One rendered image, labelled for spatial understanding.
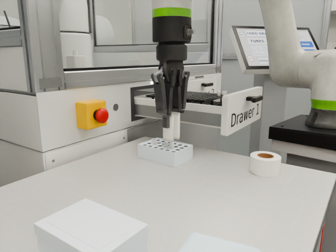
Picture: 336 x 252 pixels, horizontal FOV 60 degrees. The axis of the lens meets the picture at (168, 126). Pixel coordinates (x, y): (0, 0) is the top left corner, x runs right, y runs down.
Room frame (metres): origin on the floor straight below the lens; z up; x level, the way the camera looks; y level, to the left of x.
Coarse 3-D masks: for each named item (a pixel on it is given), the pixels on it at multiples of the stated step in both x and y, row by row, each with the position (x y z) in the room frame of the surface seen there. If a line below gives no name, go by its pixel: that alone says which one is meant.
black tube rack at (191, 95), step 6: (150, 96) 0.97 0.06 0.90; (186, 96) 0.94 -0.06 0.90; (192, 96) 0.94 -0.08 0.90; (198, 96) 0.94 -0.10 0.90; (204, 96) 0.95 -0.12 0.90; (210, 96) 0.94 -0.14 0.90; (192, 102) 1.01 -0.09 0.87; (198, 102) 1.00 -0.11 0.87; (204, 102) 1.00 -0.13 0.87; (210, 102) 1.00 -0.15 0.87; (216, 102) 1.00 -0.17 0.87
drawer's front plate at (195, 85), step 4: (188, 80) 1.23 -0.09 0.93; (192, 80) 1.24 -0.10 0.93; (196, 80) 1.27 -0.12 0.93; (200, 80) 1.30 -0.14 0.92; (204, 80) 1.33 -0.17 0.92; (208, 80) 1.36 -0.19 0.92; (212, 80) 1.39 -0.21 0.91; (188, 84) 1.21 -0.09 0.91; (192, 84) 1.24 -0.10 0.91; (196, 84) 1.27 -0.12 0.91; (200, 84) 1.30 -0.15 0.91; (188, 88) 1.21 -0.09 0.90; (192, 88) 1.24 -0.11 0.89; (196, 88) 1.27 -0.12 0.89; (200, 88) 1.30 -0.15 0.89; (204, 88) 1.33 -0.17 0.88; (208, 88) 1.36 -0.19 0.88; (212, 88) 1.40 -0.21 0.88; (212, 92) 1.40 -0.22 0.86
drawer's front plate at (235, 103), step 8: (248, 88) 0.92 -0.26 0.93; (256, 88) 0.94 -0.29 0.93; (224, 96) 0.76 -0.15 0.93; (232, 96) 0.78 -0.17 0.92; (240, 96) 0.82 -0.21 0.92; (224, 104) 0.76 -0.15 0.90; (232, 104) 0.78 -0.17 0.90; (240, 104) 0.83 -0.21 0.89; (248, 104) 0.88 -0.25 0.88; (256, 104) 0.95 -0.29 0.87; (224, 112) 0.76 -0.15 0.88; (232, 112) 0.78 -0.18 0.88; (240, 112) 0.83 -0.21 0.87; (248, 112) 0.89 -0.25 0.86; (256, 112) 0.95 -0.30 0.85; (224, 120) 0.75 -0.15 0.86; (232, 120) 0.78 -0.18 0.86; (240, 120) 0.83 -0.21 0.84; (248, 120) 0.89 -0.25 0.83; (224, 128) 0.75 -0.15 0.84; (232, 128) 0.79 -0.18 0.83; (240, 128) 0.84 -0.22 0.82
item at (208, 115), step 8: (136, 96) 0.99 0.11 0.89; (144, 96) 1.03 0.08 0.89; (136, 104) 0.95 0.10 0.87; (144, 104) 0.93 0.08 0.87; (152, 104) 0.92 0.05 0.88; (192, 104) 0.83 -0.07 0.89; (200, 104) 0.82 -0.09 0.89; (136, 112) 0.95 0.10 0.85; (144, 112) 0.93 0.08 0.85; (152, 112) 0.91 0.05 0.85; (184, 112) 0.84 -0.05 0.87; (192, 112) 0.83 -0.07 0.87; (200, 112) 0.81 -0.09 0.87; (208, 112) 0.80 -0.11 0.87; (216, 112) 0.79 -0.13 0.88; (184, 120) 0.84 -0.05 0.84; (192, 120) 0.83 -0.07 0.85; (200, 120) 0.81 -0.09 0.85; (208, 120) 0.80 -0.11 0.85; (216, 120) 0.79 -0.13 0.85
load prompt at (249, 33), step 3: (246, 30) 1.75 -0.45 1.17; (249, 30) 1.76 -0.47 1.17; (252, 30) 1.76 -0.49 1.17; (255, 30) 1.77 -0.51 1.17; (258, 30) 1.77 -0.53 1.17; (261, 30) 1.78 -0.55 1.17; (264, 30) 1.78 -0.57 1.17; (246, 33) 1.74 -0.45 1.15; (249, 33) 1.74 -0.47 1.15; (252, 33) 1.75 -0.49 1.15; (255, 33) 1.75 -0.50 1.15; (258, 33) 1.76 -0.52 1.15; (261, 33) 1.76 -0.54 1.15; (264, 33) 1.77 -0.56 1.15; (255, 36) 1.74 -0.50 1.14; (258, 36) 1.74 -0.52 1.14; (261, 36) 1.75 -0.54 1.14; (264, 36) 1.75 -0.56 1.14
